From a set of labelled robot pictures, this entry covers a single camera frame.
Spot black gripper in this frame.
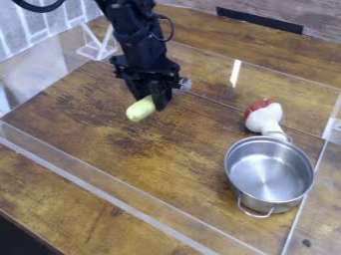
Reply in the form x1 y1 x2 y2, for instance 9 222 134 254
111 24 181 111

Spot clear acrylic front barrier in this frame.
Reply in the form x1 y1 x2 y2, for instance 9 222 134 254
0 121 266 255

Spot clear acrylic triangle bracket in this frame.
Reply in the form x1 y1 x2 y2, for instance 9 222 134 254
76 23 119 61

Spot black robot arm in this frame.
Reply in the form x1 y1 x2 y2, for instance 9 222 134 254
95 0 181 111

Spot stainless steel pot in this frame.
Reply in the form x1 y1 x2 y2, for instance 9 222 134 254
223 135 316 218

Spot red white toy mushroom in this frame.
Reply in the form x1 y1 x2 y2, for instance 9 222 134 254
243 99 288 140

